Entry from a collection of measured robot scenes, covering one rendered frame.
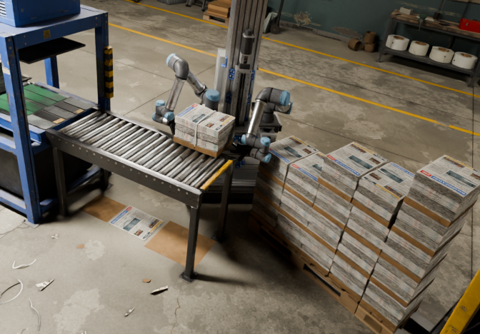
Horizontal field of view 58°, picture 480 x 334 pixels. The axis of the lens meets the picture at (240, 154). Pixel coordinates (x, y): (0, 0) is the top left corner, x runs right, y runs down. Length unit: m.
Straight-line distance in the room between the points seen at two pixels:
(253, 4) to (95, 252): 2.29
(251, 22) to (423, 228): 2.02
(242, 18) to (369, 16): 6.23
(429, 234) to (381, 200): 0.34
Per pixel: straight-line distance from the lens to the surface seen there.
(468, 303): 2.67
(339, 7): 9.72
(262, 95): 3.30
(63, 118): 3.69
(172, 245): 3.62
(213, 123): 3.20
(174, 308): 3.21
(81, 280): 3.41
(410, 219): 2.81
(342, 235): 3.19
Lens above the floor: 2.54
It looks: 32 degrees down
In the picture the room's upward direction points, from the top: 9 degrees clockwise
